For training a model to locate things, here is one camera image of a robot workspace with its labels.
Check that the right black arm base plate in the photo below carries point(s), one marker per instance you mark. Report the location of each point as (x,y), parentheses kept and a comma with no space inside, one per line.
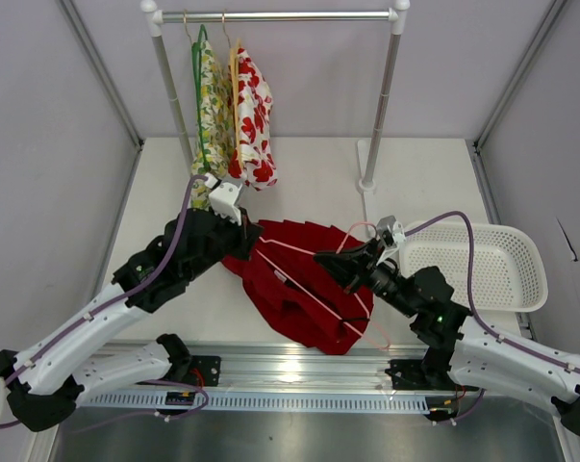
(410,375)

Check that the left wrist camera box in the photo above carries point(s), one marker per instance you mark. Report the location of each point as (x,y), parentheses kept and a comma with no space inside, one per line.
(224,200)

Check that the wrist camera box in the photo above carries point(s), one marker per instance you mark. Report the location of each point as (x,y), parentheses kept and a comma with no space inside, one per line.
(390,233)
(224,200)

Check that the white perforated laundry basket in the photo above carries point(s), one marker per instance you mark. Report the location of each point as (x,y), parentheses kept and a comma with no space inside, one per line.
(504,272)

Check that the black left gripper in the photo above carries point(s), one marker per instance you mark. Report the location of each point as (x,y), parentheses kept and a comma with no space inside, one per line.
(246,234)

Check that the red poppy floral garment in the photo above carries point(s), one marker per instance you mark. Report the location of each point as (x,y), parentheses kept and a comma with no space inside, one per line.
(255,105)

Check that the red skirt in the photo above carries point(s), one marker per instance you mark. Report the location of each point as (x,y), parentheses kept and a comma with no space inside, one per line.
(309,298)

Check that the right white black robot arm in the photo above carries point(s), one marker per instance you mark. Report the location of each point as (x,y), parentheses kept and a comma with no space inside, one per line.
(462,348)

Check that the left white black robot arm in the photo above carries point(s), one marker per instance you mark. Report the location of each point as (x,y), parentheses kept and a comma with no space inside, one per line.
(47,382)

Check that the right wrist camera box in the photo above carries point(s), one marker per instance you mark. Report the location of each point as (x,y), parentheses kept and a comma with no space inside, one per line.
(390,233)

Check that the aluminium table edge rail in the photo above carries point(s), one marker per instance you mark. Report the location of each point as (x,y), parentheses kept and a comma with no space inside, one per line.
(295,369)

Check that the white slotted cable duct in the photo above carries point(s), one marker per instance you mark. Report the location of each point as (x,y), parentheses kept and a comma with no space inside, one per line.
(149,398)

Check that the white clothes rack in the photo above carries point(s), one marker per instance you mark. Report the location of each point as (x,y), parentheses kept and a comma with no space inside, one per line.
(395,15)

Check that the yellow lemon floral garment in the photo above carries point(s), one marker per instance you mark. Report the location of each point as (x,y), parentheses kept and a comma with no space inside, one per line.
(217,96)

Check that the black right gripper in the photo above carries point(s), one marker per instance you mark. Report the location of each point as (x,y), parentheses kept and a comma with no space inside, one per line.
(346,266)

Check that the green hanger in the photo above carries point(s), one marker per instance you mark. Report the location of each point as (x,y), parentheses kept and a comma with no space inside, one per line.
(202,162)

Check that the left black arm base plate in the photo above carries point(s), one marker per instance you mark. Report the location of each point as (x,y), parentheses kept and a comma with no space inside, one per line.
(203,371)

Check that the wooden hanger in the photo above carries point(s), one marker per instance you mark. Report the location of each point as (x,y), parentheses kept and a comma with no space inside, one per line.
(234,68)

